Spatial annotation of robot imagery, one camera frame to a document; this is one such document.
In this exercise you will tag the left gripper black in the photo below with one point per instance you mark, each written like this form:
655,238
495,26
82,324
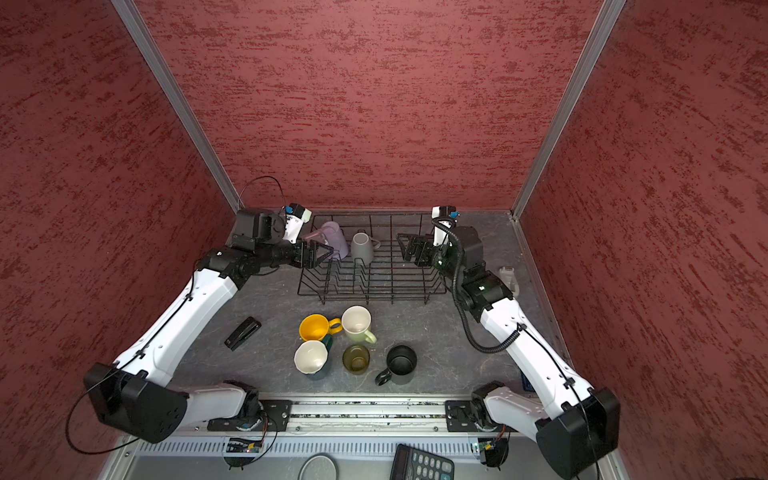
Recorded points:
301,247

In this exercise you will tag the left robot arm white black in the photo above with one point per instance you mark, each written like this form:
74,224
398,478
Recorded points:
132,395

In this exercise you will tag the yellow mug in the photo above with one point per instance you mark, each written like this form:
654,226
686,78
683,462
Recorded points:
317,327

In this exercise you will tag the olive green glass cup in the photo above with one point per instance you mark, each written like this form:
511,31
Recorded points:
356,359

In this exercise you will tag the white cup dark green base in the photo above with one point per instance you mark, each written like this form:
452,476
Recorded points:
311,358

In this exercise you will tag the black wire dish rack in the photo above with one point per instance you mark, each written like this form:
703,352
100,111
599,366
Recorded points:
389,277

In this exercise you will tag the blue stapler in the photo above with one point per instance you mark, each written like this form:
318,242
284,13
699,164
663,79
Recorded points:
527,386

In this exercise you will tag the round grey disc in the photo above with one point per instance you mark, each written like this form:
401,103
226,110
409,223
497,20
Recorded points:
319,467

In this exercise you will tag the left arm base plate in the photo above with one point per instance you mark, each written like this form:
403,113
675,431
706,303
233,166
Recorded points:
272,415

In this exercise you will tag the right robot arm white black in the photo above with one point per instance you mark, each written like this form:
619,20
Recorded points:
573,424

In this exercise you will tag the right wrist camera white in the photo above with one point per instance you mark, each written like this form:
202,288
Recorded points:
446,217

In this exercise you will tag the black mug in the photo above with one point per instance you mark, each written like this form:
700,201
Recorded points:
401,362

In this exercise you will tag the black stapler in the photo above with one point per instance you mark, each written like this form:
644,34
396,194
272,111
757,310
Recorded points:
242,333

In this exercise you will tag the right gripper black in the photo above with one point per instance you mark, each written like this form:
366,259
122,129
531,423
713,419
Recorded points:
408,252

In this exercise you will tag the cream mug green handle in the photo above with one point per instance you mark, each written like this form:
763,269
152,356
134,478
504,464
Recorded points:
356,324

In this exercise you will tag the white plastic tape dispenser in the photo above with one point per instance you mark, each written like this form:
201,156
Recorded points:
508,277

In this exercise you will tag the black calculator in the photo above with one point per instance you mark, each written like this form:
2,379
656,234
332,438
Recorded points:
414,464

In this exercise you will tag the lavender plastic cup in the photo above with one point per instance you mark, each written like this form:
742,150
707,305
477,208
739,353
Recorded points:
331,235

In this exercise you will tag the white ceramic mug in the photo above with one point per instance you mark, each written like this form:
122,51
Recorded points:
363,248

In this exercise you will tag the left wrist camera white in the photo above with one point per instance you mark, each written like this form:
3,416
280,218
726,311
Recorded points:
295,217

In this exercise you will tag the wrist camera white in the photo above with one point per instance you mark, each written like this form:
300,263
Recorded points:
295,217
446,217

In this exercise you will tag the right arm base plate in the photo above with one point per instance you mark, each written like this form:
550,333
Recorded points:
479,417

